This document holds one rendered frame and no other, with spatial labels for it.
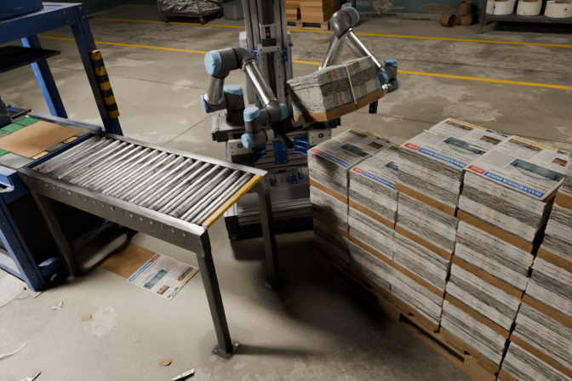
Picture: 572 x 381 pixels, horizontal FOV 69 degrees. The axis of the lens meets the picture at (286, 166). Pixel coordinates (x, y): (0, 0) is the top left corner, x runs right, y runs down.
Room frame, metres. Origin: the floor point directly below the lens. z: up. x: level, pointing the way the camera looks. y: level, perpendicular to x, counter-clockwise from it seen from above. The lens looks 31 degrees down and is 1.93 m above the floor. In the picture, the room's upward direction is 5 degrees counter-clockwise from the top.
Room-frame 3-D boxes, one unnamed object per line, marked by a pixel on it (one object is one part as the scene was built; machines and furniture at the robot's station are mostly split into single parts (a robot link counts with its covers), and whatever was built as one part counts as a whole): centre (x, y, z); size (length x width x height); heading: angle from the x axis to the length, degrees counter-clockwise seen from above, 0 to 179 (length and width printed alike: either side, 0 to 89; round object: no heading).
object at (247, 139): (1.83, 0.14, 1.00); 0.11 x 0.08 x 0.09; 122
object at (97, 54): (2.68, 1.13, 1.05); 0.05 x 0.05 x 0.45; 58
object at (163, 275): (1.98, 0.84, 0.00); 0.37 x 0.29 x 0.01; 58
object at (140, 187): (1.89, 0.70, 0.77); 0.47 x 0.05 x 0.05; 148
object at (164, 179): (1.85, 0.64, 0.77); 0.47 x 0.05 x 0.05; 148
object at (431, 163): (1.52, -0.71, 0.95); 0.38 x 0.29 x 0.23; 128
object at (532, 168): (1.29, -0.88, 1.06); 0.37 x 0.28 x 0.01; 127
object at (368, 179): (1.63, -0.63, 0.42); 1.17 x 0.39 x 0.83; 38
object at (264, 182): (2.17, 0.67, 0.74); 1.34 x 0.05 x 0.12; 58
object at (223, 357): (1.40, 0.40, 0.01); 0.14 x 0.13 x 0.01; 148
